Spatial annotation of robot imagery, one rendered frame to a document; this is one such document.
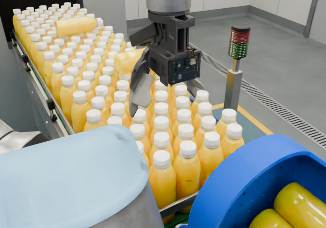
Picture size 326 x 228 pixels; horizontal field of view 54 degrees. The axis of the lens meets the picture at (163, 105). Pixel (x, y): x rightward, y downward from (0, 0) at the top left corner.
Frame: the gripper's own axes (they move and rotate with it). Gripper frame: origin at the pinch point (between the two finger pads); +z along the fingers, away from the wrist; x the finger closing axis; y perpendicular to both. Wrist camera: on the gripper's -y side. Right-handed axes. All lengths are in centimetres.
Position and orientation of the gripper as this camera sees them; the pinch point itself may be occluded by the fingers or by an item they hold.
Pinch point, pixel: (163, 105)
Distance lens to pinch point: 65.6
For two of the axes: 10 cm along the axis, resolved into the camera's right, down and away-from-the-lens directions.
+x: 8.6, -2.7, 4.3
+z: 0.0, 8.5, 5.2
